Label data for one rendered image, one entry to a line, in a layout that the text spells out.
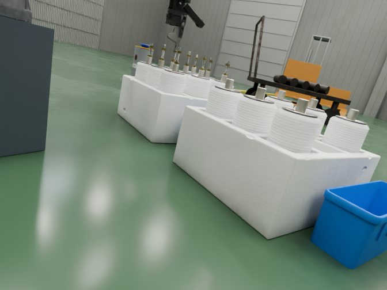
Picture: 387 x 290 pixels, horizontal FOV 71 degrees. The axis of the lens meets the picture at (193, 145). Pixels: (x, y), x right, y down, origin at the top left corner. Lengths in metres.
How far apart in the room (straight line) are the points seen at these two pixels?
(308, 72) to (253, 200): 4.70
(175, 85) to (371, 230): 0.72
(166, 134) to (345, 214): 0.63
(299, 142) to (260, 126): 0.11
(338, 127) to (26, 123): 0.77
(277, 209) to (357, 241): 0.15
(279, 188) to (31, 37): 0.61
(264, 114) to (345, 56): 8.98
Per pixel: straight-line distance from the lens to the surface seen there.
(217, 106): 0.74
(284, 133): 0.59
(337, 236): 0.63
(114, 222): 0.53
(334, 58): 9.63
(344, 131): 0.79
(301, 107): 0.61
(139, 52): 1.38
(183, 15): 1.28
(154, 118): 0.97
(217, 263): 0.49
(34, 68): 0.73
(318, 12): 9.98
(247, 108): 0.66
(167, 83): 1.00
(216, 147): 0.68
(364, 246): 0.62
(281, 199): 0.56
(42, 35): 0.73
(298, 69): 5.24
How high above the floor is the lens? 0.30
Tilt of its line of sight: 16 degrees down
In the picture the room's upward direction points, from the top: 14 degrees clockwise
